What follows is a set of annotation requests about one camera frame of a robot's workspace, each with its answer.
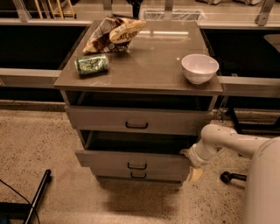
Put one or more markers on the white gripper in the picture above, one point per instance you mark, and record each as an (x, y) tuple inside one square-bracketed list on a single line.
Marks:
[(193, 158)]

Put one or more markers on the grey drawer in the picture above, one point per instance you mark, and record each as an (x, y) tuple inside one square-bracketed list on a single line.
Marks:
[(153, 176), (135, 151), (138, 120)]

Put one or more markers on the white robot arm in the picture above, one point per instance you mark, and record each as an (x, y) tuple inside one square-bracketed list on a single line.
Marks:
[(262, 185)]

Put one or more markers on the grey bottom drawer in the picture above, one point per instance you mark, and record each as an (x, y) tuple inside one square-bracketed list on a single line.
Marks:
[(153, 176)]

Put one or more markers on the grey top drawer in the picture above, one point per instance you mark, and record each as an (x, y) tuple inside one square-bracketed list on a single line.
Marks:
[(138, 120)]

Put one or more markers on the grey drawer cabinet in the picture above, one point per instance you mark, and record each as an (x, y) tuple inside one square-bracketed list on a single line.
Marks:
[(148, 75)]

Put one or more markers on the black wheeled base leg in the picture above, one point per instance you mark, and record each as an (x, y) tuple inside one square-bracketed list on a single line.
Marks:
[(226, 177)]

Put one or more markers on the white bowl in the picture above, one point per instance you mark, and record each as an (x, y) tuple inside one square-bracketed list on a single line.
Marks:
[(199, 68)]

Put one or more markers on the green soda can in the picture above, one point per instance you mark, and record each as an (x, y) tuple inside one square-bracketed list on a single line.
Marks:
[(92, 64)]

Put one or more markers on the black stand leg left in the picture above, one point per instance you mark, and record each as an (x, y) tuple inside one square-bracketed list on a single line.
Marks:
[(45, 181)]

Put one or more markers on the crumpled chip bag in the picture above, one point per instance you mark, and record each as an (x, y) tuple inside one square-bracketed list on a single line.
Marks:
[(113, 34)]

